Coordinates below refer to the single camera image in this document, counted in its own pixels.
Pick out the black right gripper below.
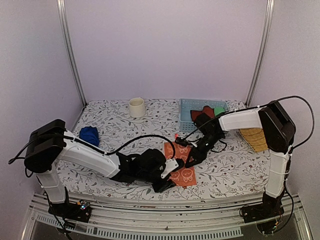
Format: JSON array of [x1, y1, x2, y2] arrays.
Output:
[[185, 132, 223, 169]]

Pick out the orange bunny pattern towel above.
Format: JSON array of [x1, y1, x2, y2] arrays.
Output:
[[163, 141, 197, 187]]

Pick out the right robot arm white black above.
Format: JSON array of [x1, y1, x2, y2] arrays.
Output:
[[185, 101, 296, 199]]

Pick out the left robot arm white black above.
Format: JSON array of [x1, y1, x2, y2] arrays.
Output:
[[24, 119, 185, 217]]

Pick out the light blue plastic basket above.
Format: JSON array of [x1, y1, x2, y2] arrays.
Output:
[[179, 98, 229, 133]]

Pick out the dark red rolled towel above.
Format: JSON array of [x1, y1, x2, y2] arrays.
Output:
[[190, 110, 204, 122]]

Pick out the green rolled towel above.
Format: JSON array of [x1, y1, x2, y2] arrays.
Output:
[[213, 106, 226, 117]]

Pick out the yellow bamboo tray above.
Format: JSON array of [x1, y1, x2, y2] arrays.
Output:
[[239, 128, 268, 153]]

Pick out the cream ceramic cup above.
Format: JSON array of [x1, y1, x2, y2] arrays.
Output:
[[128, 97, 146, 118]]

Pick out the blue towel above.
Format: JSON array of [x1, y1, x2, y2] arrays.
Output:
[[79, 126, 100, 147]]

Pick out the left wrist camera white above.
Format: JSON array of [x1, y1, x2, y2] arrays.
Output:
[[161, 158, 179, 179]]

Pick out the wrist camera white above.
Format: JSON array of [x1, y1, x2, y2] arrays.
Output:
[[174, 137, 199, 147], [161, 158, 179, 179]]

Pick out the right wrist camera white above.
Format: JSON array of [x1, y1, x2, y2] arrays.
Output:
[[174, 137, 199, 147]]

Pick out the front aluminium rail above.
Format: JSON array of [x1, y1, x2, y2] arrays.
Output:
[[22, 192, 313, 240]]

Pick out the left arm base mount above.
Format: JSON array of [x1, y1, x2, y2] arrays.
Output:
[[48, 199, 92, 223]]

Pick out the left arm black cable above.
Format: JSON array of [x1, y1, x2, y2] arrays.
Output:
[[8, 133, 177, 178]]

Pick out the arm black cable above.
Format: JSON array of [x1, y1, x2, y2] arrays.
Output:
[[8, 133, 177, 178], [178, 95, 316, 153]]

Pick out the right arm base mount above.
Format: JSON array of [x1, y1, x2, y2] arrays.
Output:
[[239, 198, 285, 223]]

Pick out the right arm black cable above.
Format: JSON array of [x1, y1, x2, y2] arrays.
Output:
[[178, 95, 316, 153]]

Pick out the right aluminium frame post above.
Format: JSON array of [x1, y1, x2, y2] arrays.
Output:
[[245, 0, 275, 106]]

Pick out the aluminium frame post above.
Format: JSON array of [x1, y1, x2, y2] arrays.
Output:
[[245, 0, 275, 106], [56, 0, 88, 108]]

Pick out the left aluminium frame post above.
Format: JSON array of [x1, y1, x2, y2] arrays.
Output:
[[56, 0, 88, 108]]

